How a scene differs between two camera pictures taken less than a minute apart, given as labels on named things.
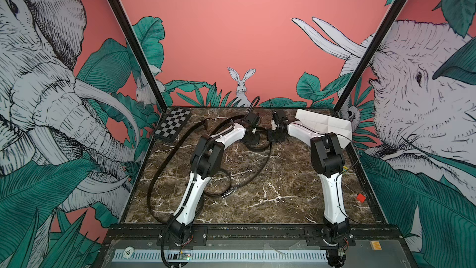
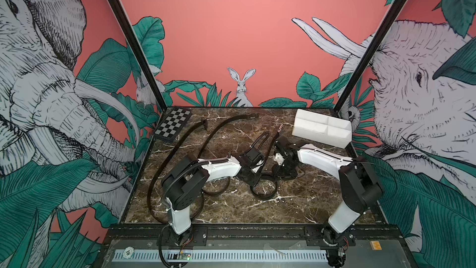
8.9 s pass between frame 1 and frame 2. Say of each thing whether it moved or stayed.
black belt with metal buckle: moved
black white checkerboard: stayed
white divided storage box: stayed
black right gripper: moved
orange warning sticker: stayed
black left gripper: moved
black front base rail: stayed
